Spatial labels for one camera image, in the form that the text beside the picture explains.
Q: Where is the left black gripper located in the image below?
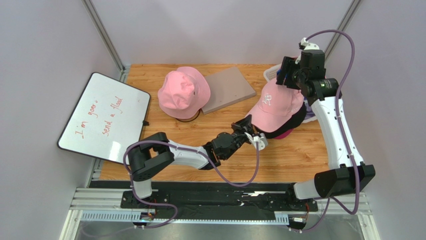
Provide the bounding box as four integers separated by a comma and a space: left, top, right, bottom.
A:
222, 115, 256, 161

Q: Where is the pink baseball cap white logo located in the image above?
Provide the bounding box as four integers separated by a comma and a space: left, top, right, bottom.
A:
247, 78, 304, 133

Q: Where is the magenta baseball cap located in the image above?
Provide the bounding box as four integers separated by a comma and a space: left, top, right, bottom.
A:
274, 129, 293, 140

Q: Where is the black NY baseball cap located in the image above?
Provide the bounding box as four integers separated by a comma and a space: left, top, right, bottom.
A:
257, 104, 307, 139

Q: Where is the pink bucket hat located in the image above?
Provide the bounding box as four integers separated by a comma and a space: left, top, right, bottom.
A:
157, 66, 211, 119

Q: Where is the lavender baseball cap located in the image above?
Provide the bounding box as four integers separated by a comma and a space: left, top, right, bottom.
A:
302, 100, 317, 124

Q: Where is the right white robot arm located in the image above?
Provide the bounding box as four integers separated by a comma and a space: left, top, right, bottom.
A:
276, 49, 376, 200

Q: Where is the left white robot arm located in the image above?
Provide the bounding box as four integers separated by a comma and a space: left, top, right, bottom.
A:
123, 115, 268, 199

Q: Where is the grey flat board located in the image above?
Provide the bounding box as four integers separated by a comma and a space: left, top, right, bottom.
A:
201, 66, 256, 115

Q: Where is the white plastic basket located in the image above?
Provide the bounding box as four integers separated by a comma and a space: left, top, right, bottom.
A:
263, 63, 282, 82

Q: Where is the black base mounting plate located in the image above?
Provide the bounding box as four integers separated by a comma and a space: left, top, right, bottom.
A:
120, 182, 319, 221

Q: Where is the white whiteboard with red writing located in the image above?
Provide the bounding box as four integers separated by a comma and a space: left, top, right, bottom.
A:
57, 72, 151, 164

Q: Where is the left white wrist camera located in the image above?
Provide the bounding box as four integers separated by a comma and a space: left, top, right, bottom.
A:
244, 132, 269, 151

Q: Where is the black wire hat stand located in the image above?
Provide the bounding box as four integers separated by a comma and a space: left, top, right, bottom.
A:
176, 109, 201, 123

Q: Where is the right corner aluminium post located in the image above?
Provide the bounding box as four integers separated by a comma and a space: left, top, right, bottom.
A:
324, 0, 363, 63

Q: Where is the corner aluminium post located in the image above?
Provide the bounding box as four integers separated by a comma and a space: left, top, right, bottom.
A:
324, 0, 363, 63
81, 0, 126, 73

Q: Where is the left corner aluminium post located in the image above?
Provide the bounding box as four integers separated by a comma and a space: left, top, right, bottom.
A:
81, 0, 126, 73

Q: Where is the aluminium frame rail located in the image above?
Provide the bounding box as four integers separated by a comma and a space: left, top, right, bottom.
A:
67, 188, 381, 240

